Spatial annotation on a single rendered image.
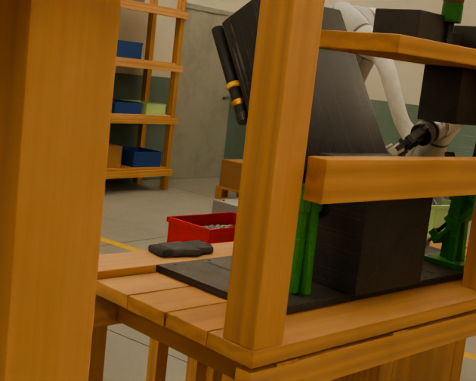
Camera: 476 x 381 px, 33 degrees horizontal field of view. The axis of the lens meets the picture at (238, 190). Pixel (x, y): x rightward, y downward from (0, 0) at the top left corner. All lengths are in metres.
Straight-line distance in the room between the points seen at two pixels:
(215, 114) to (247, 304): 8.86
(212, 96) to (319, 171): 8.77
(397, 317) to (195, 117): 8.27
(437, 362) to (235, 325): 2.10
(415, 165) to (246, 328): 0.54
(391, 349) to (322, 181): 0.60
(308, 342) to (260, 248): 0.28
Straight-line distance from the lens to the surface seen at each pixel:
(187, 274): 2.05
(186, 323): 1.76
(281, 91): 1.53
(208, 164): 10.45
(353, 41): 1.80
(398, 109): 2.81
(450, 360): 3.72
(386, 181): 1.75
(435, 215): 3.47
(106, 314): 2.07
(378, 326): 1.94
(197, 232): 2.59
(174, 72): 8.98
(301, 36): 1.55
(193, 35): 9.97
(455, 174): 1.99
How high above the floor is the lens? 1.43
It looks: 9 degrees down
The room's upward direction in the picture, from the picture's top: 6 degrees clockwise
